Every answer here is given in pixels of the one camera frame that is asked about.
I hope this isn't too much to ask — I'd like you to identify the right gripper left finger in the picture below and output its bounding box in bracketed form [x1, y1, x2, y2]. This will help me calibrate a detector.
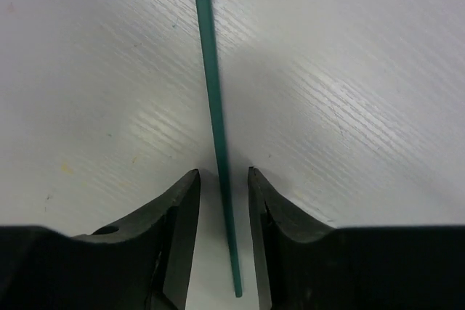
[1, 170, 201, 309]

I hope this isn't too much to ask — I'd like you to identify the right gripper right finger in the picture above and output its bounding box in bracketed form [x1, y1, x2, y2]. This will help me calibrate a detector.
[248, 167, 464, 309]

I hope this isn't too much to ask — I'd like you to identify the teal chopstick crossing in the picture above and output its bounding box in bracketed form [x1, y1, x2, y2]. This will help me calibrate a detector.
[195, 0, 243, 298]

